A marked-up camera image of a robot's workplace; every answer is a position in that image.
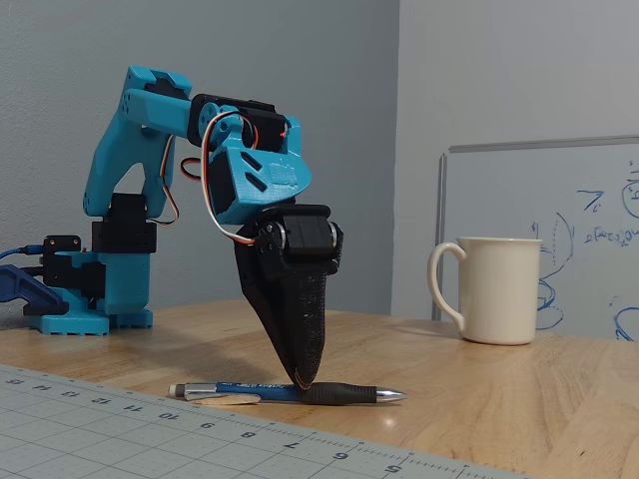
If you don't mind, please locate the blue robot arm with base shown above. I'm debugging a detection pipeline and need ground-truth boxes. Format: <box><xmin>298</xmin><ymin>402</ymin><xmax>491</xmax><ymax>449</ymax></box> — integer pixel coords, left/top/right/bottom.
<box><xmin>28</xmin><ymin>64</ymin><xmax>314</xmax><ymax>336</ymax></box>

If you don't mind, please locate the short looped servo cable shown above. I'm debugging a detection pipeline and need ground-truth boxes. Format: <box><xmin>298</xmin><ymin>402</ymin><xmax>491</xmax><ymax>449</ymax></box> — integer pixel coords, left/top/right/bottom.
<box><xmin>180</xmin><ymin>156</ymin><xmax>206</xmax><ymax>183</ymax></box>

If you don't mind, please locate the dark blue table clamp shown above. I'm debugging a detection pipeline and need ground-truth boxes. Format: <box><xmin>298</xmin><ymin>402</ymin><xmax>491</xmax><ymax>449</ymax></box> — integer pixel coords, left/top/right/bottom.
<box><xmin>0</xmin><ymin>263</ymin><xmax>69</xmax><ymax>317</ymax></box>

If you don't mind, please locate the blue mechanical pencil black grip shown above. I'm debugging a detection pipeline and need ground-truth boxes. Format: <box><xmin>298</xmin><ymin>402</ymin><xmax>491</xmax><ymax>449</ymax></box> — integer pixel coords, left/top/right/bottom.
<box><xmin>167</xmin><ymin>381</ymin><xmax>408</xmax><ymax>407</ymax></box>

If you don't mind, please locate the thin red black servo cable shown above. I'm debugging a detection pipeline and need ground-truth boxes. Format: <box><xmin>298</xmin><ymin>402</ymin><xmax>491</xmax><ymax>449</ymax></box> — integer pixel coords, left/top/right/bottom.
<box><xmin>146</xmin><ymin>134</ymin><xmax>182</xmax><ymax>232</ymax></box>

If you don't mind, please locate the blue usb cable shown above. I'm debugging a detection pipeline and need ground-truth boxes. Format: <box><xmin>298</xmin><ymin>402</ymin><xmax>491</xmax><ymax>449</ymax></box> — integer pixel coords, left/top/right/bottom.
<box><xmin>0</xmin><ymin>243</ymin><xmax>45</xmax><ymax>260</ymax></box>

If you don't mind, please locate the whiteboard with blue scribbles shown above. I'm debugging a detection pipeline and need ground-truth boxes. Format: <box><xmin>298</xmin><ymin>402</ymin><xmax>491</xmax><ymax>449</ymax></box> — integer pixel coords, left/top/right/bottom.
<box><xmin>431</xmin><ymin>134</ymin><xmax>639</xmax><ymax>343</ymax></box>

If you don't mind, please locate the grey gridded cutting mat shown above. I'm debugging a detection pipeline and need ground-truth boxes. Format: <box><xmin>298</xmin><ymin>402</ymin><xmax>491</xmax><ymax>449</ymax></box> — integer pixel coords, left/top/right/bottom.
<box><xmin>0</xmin><ymin>363</ymin><xmax>531</xmax><ymax>479</ymax></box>

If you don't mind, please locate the black controller board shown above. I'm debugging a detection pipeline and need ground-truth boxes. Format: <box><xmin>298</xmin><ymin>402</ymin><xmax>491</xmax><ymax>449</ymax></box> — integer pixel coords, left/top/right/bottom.
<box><xmin>41</xmin><ymin>235</ymin><xmax>83</xmax><ymax>289</ymax></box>

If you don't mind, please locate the white red black servo cable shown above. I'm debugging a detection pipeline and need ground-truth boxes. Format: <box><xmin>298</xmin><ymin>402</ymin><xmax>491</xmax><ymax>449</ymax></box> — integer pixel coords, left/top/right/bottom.
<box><xmin>199</xmin><ymin>110</ymin><xmax>260</xmax><ymax>246</ymax></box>

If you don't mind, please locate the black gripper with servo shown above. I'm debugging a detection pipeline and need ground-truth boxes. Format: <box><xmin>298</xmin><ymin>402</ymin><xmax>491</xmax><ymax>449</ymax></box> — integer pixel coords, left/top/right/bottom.
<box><xmin>234</xmin><ymin>204</ymin><xmax>345</xmax><ymax>391</ymax></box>

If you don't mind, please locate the cream ceramic mug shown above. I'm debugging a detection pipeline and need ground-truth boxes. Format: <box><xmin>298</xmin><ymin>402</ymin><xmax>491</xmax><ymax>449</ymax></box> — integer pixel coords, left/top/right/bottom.
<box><xmin>427</xmin><ymin>237</ymin><xmax>544</xmax><ymax>346</ymax></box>

